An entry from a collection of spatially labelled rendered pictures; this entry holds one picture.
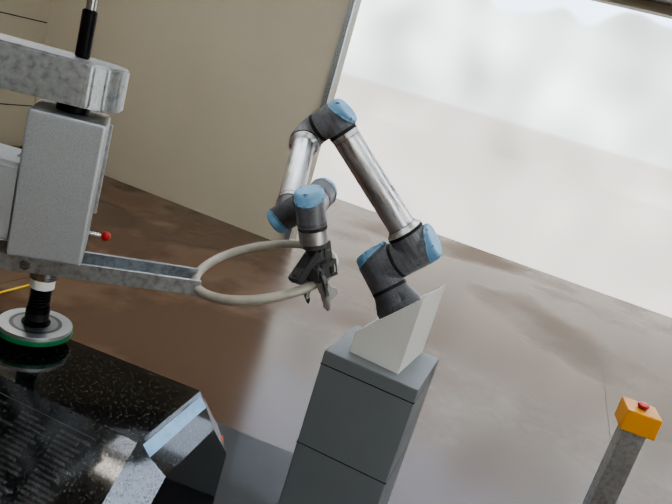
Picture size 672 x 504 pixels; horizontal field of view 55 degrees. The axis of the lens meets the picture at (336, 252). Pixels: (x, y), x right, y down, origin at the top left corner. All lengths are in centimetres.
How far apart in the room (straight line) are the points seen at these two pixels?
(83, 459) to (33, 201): 70
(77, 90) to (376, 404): 155
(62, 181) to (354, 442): 149
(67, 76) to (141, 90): 598
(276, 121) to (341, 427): 475
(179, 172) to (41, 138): 570
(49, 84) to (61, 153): 18
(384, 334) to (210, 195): 504
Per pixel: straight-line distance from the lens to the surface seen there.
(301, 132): 247
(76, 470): 184
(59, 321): 223
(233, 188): 722
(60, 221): 196
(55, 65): 189
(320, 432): 271
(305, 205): 186
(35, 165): 193
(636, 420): 252
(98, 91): 189
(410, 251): 252
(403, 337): 253
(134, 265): 216
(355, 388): 259
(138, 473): 182
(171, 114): 762
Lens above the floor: 187
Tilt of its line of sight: 15 degrees down
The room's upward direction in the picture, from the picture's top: 17 degrees clockwise
